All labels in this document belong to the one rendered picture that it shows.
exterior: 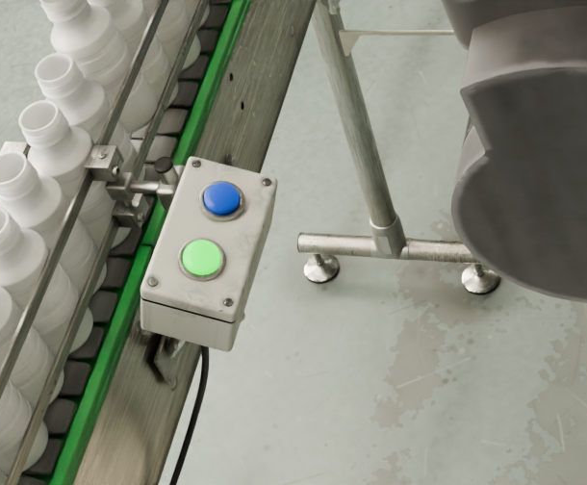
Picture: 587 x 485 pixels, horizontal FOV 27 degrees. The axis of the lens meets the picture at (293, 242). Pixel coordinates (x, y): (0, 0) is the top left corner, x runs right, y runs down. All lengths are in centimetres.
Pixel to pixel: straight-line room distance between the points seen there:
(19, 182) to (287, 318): 132
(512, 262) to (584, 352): 181
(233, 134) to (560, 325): 102
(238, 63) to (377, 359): 98
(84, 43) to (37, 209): 17
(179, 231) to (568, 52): 72
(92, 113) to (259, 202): 19
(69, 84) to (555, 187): 81
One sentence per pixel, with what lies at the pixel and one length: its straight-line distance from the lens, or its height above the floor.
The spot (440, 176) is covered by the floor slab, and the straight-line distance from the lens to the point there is 243.
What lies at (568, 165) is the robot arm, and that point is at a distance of 32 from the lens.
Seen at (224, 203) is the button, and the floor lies 112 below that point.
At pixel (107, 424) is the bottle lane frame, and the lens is 111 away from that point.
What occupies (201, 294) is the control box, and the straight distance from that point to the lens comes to 96.
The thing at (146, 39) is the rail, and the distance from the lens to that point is 118.
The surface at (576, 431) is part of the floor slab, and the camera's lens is 209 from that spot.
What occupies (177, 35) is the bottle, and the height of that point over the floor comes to 105.
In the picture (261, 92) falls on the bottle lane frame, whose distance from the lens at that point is 141.
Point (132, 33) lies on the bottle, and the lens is 119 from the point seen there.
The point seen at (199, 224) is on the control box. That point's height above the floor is 111.
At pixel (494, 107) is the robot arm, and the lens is 30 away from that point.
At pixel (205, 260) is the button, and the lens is 96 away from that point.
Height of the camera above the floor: 185
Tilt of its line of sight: 50 degrees down
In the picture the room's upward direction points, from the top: 21 degrees counter-clockwise
